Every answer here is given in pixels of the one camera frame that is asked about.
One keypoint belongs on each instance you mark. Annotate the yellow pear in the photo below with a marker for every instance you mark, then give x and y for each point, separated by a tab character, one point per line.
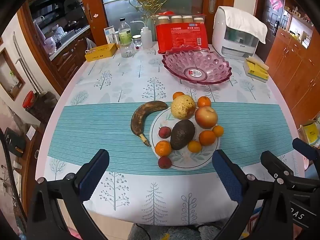
183	107

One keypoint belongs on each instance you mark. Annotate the brown entrance door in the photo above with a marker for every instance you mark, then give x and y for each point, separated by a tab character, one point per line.
265	15

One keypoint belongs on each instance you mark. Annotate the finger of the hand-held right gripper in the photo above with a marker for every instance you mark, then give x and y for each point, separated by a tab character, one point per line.
272	162
300	144

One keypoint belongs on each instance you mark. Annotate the overripe brown banana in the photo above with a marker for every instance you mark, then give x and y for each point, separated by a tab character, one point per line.
138	120

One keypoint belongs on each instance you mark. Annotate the wood-framed picture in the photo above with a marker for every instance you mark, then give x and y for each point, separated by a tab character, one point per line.
11	78

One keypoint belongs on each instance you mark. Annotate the clear glass cup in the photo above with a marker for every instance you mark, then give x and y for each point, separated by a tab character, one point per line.
127	50

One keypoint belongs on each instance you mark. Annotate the yellow bag in cardboard box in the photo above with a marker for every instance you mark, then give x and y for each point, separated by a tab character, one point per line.
311	132

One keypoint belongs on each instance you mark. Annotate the red door decoration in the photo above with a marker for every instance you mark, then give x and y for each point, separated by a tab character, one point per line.
276	3

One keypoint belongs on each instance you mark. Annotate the small metal can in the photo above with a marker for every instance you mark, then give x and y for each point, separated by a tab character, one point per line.
115	38

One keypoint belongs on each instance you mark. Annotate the wooden cabinet row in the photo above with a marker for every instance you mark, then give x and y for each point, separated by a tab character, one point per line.
295	67

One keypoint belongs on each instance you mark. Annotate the small glass jar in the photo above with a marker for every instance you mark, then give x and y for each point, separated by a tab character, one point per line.
137	40

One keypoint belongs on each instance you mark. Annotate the white squeeze bottle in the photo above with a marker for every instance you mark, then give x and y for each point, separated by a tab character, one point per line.
146	37

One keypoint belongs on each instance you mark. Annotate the red pack of paper cups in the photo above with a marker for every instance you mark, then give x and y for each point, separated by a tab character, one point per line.
180	37

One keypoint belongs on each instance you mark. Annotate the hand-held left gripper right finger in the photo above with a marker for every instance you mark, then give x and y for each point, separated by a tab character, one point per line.
226	177

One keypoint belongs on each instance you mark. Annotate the wooden kitchen cabinet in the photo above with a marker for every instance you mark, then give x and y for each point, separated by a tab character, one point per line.
67	57

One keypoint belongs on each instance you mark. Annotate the white countertop appliance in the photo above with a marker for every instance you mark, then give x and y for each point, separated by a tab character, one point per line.
220	30

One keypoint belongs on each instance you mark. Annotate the yellow tin box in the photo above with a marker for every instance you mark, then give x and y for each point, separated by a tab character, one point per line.
100	52

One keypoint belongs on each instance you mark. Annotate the pink glass fruit bowl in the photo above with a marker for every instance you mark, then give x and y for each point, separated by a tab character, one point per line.
175	62

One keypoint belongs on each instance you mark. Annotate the clear bottle with green label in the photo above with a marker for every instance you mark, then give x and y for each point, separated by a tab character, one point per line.
124	33

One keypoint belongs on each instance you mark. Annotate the wooden wall shelf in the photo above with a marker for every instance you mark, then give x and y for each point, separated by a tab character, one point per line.
297	22

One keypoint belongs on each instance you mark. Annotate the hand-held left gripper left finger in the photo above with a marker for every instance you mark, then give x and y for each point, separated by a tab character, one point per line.
92	180

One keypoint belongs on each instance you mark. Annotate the frosted glass sliding door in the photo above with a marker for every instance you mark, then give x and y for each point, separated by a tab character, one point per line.
120	0

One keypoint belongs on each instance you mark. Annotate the yellow tissue pack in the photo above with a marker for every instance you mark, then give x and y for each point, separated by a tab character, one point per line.
256	70

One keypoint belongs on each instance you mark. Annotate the white and blue carton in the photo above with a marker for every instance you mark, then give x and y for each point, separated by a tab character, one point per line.
109	33

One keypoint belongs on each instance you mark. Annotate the dark avocado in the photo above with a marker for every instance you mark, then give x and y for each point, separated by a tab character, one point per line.
182	134

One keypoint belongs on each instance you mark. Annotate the white towel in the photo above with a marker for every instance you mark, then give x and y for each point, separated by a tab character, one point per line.
242	22

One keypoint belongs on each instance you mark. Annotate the red apple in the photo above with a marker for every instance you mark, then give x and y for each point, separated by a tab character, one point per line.
206	117

